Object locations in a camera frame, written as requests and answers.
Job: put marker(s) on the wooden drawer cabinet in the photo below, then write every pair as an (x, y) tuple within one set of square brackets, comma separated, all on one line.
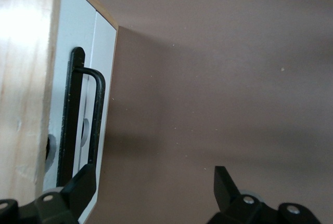
[(23, 78)]

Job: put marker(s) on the white-fronted wooden drawer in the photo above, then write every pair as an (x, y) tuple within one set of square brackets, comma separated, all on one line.
[(78, 26)]

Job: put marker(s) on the brown table cover mat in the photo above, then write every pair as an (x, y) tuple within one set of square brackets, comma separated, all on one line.
[(234, 78)]

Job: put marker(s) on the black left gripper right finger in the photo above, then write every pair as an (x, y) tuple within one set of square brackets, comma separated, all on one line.
[(226, 195)]

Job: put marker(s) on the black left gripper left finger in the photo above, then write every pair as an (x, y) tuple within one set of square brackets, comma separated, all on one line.
[(78, 195)]

